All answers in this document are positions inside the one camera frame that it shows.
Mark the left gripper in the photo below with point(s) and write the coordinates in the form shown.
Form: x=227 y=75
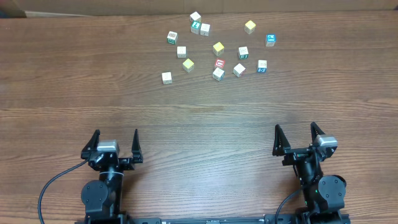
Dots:
x=128 y=163

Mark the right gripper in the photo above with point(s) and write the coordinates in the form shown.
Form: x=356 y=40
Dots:
x=282 y=147

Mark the white block red side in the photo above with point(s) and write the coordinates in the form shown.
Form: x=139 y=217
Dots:
x=167 y=78

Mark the white block teal side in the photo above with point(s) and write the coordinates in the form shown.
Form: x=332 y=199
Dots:
x=218 y=74

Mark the white block green side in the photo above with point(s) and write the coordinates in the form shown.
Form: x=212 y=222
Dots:
x=243 y=53

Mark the yellow block letter G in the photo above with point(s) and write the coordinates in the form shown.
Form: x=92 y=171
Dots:
x=188 y=65

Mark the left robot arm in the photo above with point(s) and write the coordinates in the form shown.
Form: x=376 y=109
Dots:
x=102 y=197

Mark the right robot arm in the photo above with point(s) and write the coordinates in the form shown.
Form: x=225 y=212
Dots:
x=323 y=194

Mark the white block blue side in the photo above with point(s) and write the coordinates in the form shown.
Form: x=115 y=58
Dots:
x=261 y=66

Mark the white block red edge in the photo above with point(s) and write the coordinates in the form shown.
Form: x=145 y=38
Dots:
x=239 y=70

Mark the blue letter P block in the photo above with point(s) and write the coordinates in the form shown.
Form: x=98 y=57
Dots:
x=270 y=40

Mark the red letter wooden block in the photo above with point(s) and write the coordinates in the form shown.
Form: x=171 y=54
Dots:
x=219 y=63

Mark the plain white wooden block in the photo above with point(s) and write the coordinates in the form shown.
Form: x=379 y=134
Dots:
x=181 y=52

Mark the yellow top center block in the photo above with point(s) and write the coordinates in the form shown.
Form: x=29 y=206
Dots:
x=218 y=48

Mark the yellow block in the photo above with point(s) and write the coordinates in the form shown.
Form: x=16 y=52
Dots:
x=249 y=27
x=218 y=48

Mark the yellow top far block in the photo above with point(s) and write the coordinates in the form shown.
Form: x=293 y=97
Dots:
x=249 y=27

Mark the green sided picture block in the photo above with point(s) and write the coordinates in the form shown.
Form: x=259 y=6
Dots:
x=172 y=37

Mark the white block beside green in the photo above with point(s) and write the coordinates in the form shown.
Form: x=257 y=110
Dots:
x=205 y=29

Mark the green letter wooden block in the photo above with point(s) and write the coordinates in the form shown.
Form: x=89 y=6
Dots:
x=195 y=27

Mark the top white wooden block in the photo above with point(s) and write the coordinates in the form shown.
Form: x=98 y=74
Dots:
x=195 y=16

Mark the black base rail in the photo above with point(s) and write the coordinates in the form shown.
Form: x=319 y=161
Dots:
x=266 y=219

